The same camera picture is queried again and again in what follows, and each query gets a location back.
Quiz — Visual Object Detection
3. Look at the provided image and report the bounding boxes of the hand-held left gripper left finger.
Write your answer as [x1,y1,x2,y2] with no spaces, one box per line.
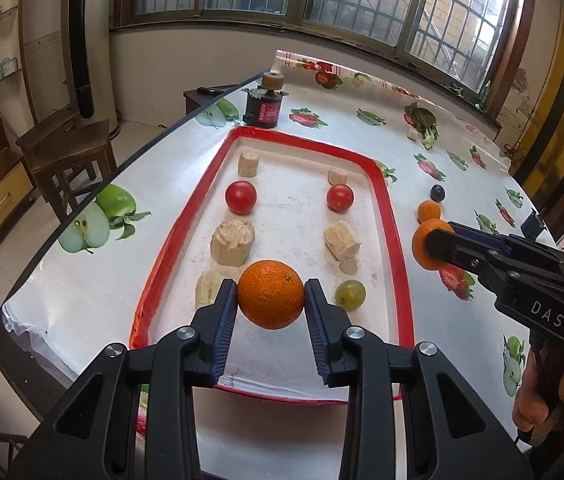
[9,278,239,480]

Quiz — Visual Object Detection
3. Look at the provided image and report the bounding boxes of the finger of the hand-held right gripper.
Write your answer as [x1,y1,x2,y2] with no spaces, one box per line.
[447,221,564,281]
[424,230,510,301]

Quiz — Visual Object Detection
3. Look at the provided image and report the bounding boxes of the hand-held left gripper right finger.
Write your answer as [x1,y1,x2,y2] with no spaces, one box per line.
[303,278,534,480]

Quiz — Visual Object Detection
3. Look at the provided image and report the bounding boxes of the orange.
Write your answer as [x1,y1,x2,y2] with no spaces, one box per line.
[411,219,455,271]
[237,260,306,331]
[417,200,443,224]

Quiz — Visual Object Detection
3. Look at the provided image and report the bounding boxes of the large beige bread chunk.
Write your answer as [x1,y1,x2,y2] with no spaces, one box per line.
[210,219,256,267]

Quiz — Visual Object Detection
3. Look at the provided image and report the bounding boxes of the wide pale corn cob piece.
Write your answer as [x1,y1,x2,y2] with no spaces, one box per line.
[323,224,363,261]

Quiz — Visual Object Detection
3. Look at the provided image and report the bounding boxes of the red-rimmed white tray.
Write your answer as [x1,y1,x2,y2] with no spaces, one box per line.
[129,126,415,403]

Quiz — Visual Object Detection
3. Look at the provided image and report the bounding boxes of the small red tomato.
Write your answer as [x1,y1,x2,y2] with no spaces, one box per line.
[326,183,355,212]

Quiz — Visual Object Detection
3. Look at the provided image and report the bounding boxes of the large red tomato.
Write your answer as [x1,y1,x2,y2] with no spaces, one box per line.
[225,181,258,214]

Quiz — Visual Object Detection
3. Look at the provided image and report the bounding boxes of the small black container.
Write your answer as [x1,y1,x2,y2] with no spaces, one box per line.
[521,208,550,241]

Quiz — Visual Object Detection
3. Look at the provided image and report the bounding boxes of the long pale corn cob piece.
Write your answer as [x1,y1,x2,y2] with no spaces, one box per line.
[195,271,223,306]

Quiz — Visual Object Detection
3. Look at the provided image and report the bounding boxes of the green grape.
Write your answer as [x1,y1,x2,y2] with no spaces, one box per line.
[335,280,367,311]

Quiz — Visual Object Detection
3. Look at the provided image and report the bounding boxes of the golden door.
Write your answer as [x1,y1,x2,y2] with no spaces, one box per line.
[512,10,564,196]

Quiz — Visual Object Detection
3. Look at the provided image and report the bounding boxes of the leafy green vegetable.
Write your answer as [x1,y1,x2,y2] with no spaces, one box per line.
[404,101,439,150]

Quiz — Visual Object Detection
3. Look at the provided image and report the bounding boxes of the fruit-print tablecloth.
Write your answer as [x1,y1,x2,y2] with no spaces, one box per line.
[2,50,564,480]

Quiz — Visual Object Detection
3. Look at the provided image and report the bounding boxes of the black jar with red label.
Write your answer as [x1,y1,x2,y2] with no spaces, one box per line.
[242,87,289,128]

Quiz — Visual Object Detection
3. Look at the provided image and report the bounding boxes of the dark wooden side table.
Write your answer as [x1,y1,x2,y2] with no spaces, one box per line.
[183,84,243,116]

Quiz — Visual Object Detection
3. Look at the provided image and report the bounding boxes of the dark wooden stool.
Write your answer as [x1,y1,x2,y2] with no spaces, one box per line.
[16,110,120,221]

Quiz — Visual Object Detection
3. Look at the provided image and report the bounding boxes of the white standing air conditioner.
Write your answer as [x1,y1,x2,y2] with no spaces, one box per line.
[64,0,123,121]

